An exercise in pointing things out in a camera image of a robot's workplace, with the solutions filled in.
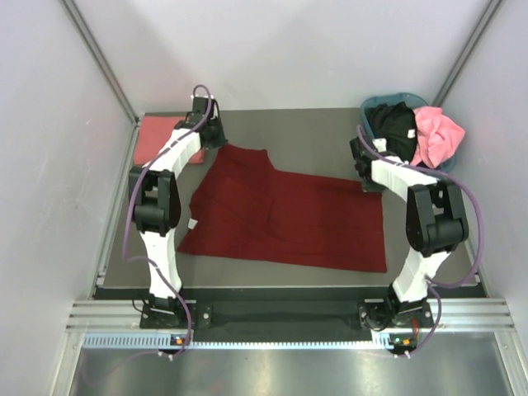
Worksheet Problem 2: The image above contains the dark red t-shirt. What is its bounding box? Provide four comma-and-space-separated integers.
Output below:
177, 144, 387, 273

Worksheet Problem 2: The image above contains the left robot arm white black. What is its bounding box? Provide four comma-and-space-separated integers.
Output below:
125, 95, 227, 329

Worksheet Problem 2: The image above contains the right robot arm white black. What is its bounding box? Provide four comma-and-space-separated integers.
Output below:
350, 137, 469, 332

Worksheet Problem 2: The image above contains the black t-shirt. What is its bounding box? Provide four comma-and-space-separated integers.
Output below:
366, 101, 417, 162

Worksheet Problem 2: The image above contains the folded coral red t-shirt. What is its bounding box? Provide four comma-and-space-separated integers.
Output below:
133, 115, 205, 169

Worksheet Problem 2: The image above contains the pink t-shirt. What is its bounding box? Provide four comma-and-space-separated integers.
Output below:
410, 106, 465, 168

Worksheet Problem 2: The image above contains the teal plastic basket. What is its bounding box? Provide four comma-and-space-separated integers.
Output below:
361, 93, 456, 172

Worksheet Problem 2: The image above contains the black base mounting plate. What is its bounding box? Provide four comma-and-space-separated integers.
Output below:
140, 300, 433, 342

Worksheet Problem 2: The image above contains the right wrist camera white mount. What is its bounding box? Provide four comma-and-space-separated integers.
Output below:
372, 138, 387, 153

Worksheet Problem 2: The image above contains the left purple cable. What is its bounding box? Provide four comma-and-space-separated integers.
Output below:
122, 84, 219, 356

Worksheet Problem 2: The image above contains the purple cable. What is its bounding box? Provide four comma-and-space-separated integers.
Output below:
122, 84, 219, 356
356, 124, 484, 356

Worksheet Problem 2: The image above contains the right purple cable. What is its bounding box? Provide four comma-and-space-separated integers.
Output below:
356, 124, 484, 356

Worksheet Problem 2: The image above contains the grey slotted cable duct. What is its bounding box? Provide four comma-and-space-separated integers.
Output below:
82, 332, 412, 351

